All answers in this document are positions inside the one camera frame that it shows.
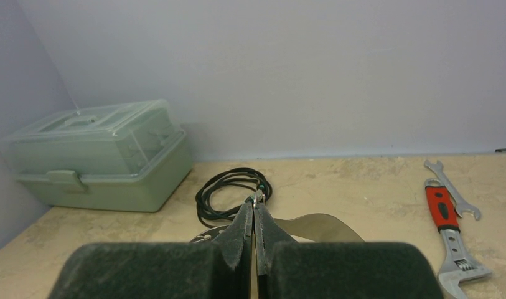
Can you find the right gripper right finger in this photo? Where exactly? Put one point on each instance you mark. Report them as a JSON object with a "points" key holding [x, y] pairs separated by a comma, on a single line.
{"points": [[289, 269]]}

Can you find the red handled adjustable wrench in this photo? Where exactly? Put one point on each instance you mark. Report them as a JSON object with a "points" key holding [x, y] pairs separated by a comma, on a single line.
{"points": [[459, 266]]}

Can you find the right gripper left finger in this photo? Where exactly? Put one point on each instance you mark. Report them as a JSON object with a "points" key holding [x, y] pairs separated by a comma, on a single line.
{"points": [[219, 268]]}

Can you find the silver open-end wrench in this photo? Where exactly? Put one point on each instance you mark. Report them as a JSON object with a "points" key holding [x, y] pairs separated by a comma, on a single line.
{"points": [[461, 206]]}

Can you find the large metal keyring with keys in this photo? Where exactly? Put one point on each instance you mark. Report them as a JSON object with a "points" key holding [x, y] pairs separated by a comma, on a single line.
{"points": [[317, 227]]}

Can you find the green plastic toolbox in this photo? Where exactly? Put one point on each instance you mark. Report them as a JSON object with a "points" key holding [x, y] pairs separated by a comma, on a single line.
{"points": [[125, 157]]}

